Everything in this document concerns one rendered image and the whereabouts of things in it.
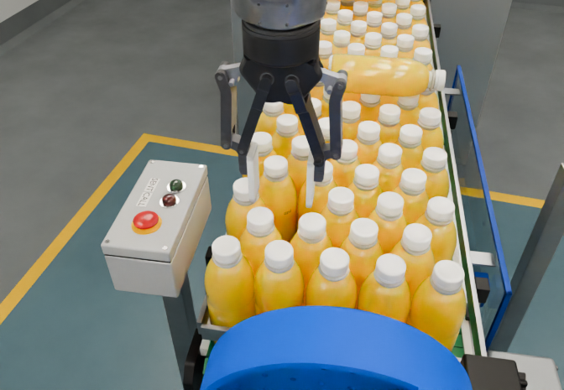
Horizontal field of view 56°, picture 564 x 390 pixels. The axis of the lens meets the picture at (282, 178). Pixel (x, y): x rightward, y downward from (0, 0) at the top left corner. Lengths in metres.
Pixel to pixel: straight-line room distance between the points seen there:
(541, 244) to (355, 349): 0.64
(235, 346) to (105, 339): 1.55
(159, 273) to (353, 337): 0.37
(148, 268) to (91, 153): 2.15
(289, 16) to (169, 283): 0.46
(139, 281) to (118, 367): 1.18
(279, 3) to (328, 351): 0.30
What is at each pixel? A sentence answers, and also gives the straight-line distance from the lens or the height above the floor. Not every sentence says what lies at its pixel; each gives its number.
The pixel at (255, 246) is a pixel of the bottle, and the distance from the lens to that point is 0.77.
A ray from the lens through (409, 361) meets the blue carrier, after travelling 0.50.
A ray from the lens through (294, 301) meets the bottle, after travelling 0.75.
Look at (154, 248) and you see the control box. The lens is 0.75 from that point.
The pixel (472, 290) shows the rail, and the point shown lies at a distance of 0.89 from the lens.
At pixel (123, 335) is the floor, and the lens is 2.05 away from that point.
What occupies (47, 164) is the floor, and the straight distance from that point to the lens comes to 2.91.
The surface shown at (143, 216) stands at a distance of 0.79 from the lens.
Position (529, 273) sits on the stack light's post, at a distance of 1.12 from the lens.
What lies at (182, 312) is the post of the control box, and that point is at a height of 0.85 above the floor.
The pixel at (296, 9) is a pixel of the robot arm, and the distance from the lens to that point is 0.47.
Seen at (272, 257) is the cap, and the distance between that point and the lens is 0.71.
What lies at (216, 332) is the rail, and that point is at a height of 0.97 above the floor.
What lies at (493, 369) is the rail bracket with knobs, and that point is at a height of 1.00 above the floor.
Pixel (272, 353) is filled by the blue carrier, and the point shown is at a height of 1.22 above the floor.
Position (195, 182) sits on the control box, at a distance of 0.85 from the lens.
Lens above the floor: 1.64
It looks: 40 degrees down
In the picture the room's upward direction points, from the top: straight up
